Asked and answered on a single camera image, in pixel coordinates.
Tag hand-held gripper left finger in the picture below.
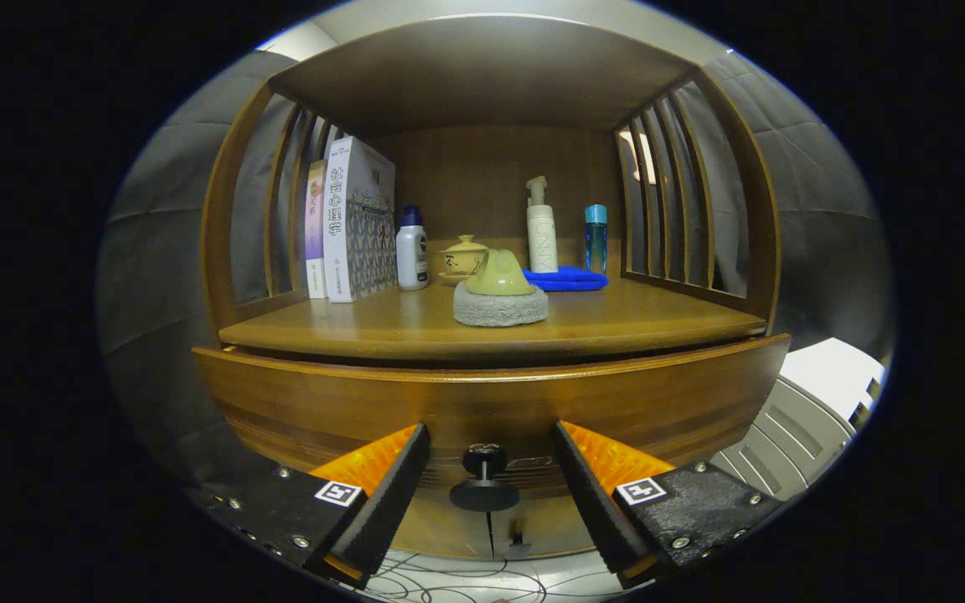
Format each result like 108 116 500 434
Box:
185 423 431 590

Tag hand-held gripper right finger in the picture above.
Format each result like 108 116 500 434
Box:
555 420 785 590

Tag wooden drawer with black knob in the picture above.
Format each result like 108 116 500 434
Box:
192 333 792 513

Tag green scrub brush grey pad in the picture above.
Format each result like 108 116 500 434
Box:
452 249 550 327

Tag wooden countertop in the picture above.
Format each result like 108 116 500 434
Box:
219 276 768 363

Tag wooden cabinet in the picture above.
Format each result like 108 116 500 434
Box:
192 13 792 562

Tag white slatted appliance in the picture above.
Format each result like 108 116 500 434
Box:
713 338 887 502

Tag blue folded cloth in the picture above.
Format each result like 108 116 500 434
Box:
523 265 610 292

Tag white bottle with blue cap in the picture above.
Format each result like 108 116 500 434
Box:
395 205 431 291

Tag yellow lidded teacup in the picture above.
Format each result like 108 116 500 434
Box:
437 234 490 286

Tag clear blue bottle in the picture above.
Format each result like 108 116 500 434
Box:
584 204 609 275

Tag white pump bottle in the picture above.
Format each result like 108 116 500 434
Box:
526 176 560 274

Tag thin purple book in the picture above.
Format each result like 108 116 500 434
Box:
305 160 329 300

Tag thick white book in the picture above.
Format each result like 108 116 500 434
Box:
323 136 397 303

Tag floor cables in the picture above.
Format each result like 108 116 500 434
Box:
357 549 626 603

